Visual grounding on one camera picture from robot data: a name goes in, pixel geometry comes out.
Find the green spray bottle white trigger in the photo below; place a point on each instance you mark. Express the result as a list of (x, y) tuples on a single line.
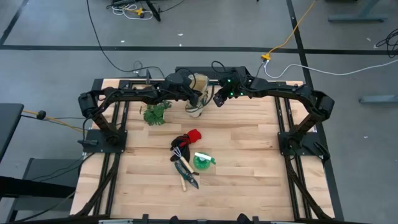
[(202, 163)]

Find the beige green-trimmed gardening bag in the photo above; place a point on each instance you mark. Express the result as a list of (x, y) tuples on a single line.
[(194, 112)]

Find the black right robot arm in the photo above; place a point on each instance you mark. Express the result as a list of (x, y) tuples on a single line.
[(280, 90)]

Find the red and black gardening glove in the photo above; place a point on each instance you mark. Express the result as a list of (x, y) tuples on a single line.
[(194, 135)]

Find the black side table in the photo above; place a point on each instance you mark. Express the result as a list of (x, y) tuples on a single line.
[(9, 124)]

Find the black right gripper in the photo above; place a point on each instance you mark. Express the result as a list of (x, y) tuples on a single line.
[(236, 85)]

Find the black aluminium table frame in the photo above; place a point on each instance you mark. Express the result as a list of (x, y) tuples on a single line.
[(279, 115)]

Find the grey desk leg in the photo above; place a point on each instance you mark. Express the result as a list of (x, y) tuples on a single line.
[(357, 18)]

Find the dark green pruning shears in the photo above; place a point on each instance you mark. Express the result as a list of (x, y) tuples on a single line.
[(189, 180)]

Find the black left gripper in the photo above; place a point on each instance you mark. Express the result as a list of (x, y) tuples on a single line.
[(178, 84)]

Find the green plant in white pot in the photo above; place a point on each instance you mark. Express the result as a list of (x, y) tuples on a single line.
[(154, 115)]

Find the grey floor bar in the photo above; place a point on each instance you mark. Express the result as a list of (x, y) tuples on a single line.
[(379, 99)]

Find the dark grey platform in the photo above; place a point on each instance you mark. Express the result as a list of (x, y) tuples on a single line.
[(46, 168)]

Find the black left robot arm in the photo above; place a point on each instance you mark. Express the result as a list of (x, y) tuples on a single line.
[(133, 93)]

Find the black tripod leg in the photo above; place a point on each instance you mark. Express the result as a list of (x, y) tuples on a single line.
[(154, 11)]

